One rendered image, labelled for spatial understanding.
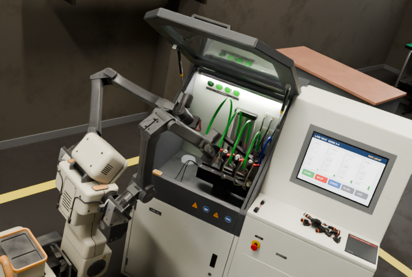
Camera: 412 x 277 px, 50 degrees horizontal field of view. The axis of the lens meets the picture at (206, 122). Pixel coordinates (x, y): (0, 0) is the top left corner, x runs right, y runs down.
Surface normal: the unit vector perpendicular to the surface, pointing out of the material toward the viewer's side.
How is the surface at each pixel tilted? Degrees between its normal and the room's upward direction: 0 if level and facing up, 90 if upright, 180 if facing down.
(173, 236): 90
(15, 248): 0
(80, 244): 82
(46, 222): 0
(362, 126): 76
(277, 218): 0
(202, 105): 90
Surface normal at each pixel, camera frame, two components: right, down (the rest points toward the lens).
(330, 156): -0.35, 0.13
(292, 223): 0.20, -0.87
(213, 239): -0.41, 0.35
